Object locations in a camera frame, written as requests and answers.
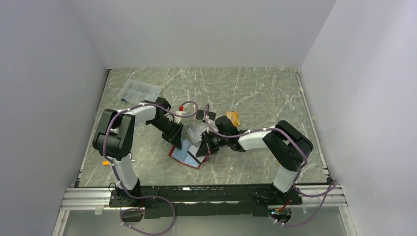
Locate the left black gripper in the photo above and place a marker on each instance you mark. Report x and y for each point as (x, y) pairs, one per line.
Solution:
(176, 132)

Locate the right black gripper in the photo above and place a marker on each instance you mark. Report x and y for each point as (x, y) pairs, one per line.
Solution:
(206, 148)

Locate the red leather wallet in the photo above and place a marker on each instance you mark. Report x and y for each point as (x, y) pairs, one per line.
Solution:
(180, 155)

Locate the single white stripe card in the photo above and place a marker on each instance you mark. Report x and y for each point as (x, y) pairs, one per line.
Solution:
(192, 159)

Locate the white magnetic stripe card stack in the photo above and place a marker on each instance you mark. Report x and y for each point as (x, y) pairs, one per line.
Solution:
(195, 133)

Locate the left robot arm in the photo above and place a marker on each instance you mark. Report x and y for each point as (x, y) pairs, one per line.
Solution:
(114, 135)

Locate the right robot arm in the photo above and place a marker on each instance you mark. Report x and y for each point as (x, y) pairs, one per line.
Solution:
(289, 147)

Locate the black card holder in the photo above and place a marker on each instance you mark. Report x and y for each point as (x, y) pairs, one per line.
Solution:
(200, 115)

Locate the orange card stack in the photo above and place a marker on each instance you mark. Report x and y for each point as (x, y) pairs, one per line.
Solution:
(233, 117)

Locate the clear plastic organizer box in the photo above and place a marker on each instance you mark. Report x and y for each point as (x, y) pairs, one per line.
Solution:
(135, 91)

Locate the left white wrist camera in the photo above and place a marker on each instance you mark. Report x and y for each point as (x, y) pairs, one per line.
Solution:
(180, 113)

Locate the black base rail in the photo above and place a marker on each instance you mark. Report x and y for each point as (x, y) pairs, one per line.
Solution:
(207, 200)

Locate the aluminium frame rail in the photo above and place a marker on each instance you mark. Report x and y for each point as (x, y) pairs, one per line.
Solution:
(97, 200)

